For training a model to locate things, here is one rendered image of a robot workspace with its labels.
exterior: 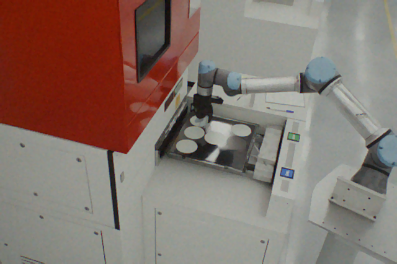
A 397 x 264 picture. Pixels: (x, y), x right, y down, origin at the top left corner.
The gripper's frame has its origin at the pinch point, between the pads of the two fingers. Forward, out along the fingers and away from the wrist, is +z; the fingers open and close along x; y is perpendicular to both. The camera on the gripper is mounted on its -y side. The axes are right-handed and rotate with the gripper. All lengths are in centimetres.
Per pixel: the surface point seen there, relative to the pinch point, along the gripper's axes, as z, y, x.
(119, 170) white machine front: -20, 60, 25
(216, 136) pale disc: 1.6, -0.3, 8.5
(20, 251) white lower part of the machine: 48, 94, -18
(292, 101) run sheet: -5.3, -47.5, 13.7
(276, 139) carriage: 3.6, -25.7, 25.1
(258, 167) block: 0.8, -1.5, 36.9
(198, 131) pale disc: 1.5, 4.2, 0.4
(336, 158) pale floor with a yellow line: 91, -144, 1
